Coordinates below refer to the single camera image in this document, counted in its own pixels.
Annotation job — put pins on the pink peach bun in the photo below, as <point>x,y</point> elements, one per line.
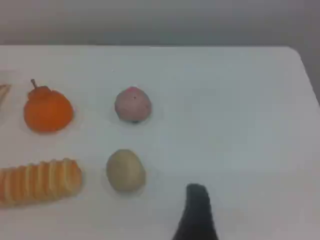
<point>133,106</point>

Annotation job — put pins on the orange tangerine toy with stem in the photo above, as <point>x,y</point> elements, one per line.
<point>47,112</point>

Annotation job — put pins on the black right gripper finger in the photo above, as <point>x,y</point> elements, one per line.
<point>196,215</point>

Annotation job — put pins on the round beige egg yolk pastry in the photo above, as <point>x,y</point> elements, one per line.
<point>125,171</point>

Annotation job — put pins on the long ridged golden bread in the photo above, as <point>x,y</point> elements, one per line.
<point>40,182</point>

